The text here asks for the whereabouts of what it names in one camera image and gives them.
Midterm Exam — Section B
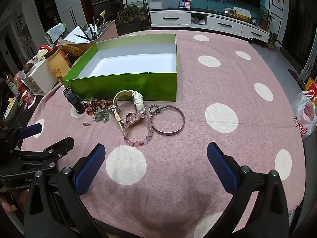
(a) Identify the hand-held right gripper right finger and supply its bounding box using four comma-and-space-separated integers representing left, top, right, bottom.
207, 142, 289, 238

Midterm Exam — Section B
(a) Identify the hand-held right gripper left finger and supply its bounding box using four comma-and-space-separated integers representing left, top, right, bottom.
23, 143, 109, 238

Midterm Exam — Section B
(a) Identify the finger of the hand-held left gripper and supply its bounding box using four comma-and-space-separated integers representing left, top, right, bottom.
13, 136, 75, 165
0, 123, 43, 152

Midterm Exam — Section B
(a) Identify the black wristwatch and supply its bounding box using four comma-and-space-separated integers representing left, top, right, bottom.
62, 87, 87, 116

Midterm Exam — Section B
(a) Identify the red bead bracelet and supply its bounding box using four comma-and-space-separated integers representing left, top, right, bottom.
84, 99, 112, 117

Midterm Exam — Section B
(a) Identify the silver bangle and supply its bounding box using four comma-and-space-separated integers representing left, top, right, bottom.
151, 106, 186, 136

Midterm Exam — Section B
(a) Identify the pink bead bracelet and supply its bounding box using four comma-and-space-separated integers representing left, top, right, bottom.
123, 113, 154, 147

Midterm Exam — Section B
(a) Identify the green cardboard box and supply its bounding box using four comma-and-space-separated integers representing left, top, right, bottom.
61, 33, 178, 102

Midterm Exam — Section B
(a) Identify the white wristwatch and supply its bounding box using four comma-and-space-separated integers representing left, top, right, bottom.
112, 89, 147, 131

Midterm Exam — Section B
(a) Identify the person's left hand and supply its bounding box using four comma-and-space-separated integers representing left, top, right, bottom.
0, 191, 28, 212

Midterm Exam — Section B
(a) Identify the pink polka dot tablecloth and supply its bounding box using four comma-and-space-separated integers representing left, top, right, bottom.
21, 30, 306, 238

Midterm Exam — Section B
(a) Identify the white storage drawer unit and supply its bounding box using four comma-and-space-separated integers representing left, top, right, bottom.
21, 59, 58, 96

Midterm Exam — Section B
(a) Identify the yellow bear bottle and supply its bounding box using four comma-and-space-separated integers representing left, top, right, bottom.
41, 44, 71, 82

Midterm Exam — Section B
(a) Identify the orange snack packet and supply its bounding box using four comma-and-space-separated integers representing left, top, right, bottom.
61, 45, 85, 57

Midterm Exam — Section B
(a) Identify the white plastic shopping bag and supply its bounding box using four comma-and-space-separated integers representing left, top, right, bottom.
292, 90, 317, 142

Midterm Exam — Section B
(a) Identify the white notebook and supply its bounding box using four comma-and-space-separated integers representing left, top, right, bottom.
64, 25, 91, 42

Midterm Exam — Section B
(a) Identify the bunch of pens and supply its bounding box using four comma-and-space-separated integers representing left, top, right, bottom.
74, 13, 99, 40

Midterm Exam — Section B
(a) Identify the yellow and red paper bag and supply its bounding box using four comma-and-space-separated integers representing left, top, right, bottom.
304, 77, 317, 100

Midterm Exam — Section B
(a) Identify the pink desk organizer tray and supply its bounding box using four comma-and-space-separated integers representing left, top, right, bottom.
57, 20, 119, 55

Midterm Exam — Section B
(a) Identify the small potted floor plant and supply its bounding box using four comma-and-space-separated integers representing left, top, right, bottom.
266, 31, 282, 51

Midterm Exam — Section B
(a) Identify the grey curtain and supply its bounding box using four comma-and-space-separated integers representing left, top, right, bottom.
300, 30, 317, 82

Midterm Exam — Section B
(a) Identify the cluster of green houseplants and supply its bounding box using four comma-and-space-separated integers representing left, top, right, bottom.
119, 4, 146, 24

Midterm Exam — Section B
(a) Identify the tall potted plant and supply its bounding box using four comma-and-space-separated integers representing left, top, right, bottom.
259, 6, 275, 30

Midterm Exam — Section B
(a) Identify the desk calendar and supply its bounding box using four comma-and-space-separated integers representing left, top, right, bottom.
234, 6, 251, 20

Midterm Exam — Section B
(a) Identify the white television cabinet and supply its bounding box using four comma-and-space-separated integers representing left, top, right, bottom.
149, 9, 270, 43

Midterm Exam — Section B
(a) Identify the translucent storage box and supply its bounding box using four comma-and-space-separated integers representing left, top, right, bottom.
146, 0, 180, 11

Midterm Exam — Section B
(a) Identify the green jade bead bracelet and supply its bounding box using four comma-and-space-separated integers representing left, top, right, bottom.
83, 107, 111, 127

